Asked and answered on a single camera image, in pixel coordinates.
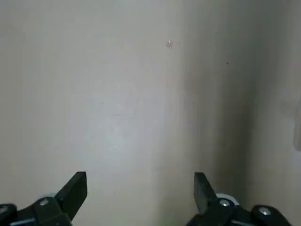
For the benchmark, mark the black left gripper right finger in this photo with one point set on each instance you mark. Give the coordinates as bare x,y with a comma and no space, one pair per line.
204,197

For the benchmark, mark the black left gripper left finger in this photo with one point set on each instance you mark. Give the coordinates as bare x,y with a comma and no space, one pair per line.
68,200

